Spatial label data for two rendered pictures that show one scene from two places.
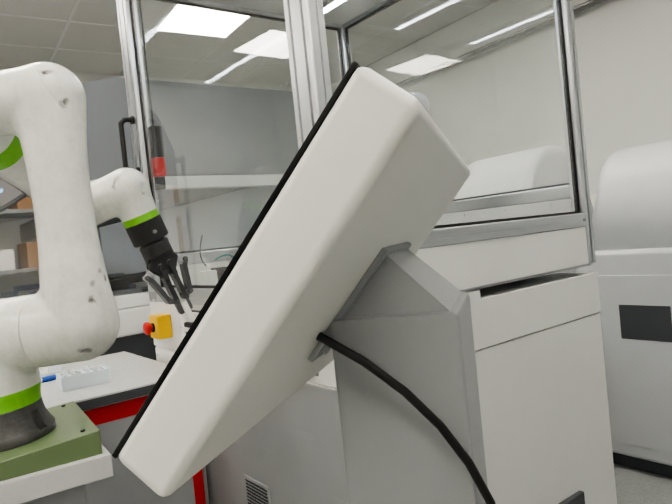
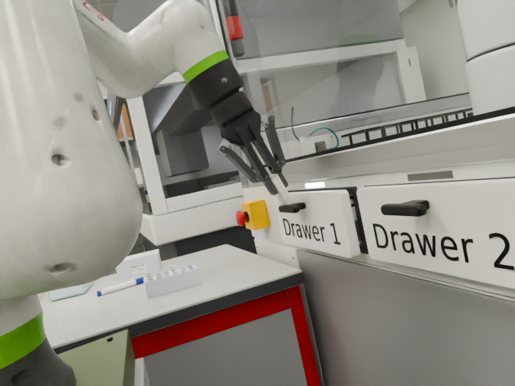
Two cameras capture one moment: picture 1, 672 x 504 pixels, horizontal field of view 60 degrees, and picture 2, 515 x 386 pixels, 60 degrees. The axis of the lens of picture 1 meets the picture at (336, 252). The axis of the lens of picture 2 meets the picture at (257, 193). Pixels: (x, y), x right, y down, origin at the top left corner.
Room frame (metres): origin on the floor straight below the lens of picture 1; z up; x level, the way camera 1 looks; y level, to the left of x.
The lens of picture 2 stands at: (0.72, 0.18, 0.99)
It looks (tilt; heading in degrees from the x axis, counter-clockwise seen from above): 3 degrees down; 19
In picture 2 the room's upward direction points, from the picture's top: 12 degrees counter-clockwise
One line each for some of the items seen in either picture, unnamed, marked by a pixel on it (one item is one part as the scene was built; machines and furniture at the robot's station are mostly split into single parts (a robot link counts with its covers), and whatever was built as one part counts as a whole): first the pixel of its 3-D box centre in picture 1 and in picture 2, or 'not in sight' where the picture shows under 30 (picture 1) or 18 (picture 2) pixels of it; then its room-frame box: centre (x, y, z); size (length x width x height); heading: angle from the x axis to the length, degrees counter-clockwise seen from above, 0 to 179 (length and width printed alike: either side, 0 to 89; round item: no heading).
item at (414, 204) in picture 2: not in sight; (410, 207); (1.28, 0.18, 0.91); 0.07 x 0.04 x 0.01; 38
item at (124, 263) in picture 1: (123, 250); (225, 150); (3.11, 1.12, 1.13); 1.78 x 1.14 x 0.45; 38
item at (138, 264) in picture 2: (38, 365); (139, 263); (1.84, 0.97, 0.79); 0.13 x 0.09 x 0.05; 120
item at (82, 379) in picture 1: (83, 377); (172, 279); (1.61, 0.73, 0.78); 0.12 x 0.08 x 0.04; 124
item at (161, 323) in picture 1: (159, 326); (254, 214); (1.80, 0.56, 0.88); 0.07 x 0.05 x 0.07; 38
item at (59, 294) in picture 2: not in sight; (72, 283); (1.71, 1.11, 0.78); 0.15 x 0.10 x 0.04; 29
